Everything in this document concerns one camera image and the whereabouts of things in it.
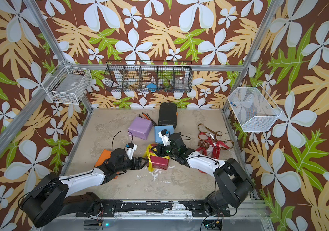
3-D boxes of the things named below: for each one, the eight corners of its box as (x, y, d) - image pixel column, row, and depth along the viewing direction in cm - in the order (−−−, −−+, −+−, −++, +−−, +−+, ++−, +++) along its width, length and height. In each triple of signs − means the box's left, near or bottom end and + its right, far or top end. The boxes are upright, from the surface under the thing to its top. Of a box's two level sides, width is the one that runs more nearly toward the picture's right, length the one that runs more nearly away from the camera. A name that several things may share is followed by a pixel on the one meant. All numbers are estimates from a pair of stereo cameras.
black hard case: (158, 129, 109) (157, 124, 104) (158, 106, 125) (158, 101, 120) (177, 129, 109) (178, 124, 104) (176, 106, 125) (176, 101, 120)
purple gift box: (128, 135, 105) (126, 130, 100) (136, 121, 114) (135, 115, 109) (145, 141, 102) (144, 135, 97) (153, 125, 111) (152, 120, 106)
